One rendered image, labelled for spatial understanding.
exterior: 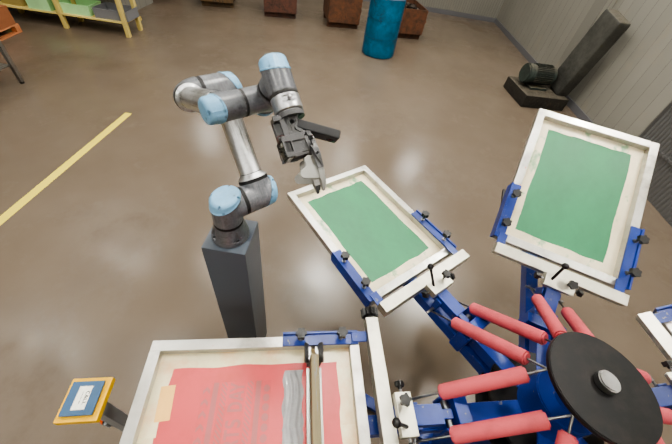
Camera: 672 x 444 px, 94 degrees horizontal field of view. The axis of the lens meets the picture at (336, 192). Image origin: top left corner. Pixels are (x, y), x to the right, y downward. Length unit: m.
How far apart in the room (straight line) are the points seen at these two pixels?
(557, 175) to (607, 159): 0.27
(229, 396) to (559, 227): 1.66
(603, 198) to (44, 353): 3.34
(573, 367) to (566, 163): 1.10
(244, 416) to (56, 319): 1.87
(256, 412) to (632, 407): 1.16
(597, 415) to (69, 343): 2.72
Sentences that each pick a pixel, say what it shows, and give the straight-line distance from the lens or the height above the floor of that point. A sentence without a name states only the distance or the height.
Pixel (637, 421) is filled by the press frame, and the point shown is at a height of 1.32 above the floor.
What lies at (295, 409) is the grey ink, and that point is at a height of 0.96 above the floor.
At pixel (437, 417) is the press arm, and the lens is 1.36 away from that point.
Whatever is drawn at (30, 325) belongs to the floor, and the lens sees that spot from 3.01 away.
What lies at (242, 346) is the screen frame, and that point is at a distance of 1.39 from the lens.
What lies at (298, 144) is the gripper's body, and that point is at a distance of 0.77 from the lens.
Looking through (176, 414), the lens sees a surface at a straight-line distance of 1.41.
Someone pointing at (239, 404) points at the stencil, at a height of 0.96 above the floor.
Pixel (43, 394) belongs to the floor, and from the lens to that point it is 2.74.
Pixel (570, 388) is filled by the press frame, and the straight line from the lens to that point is 1.29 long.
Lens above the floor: 2.29
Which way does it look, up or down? 44 degrees down
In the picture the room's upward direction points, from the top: 9 degrees clockwise
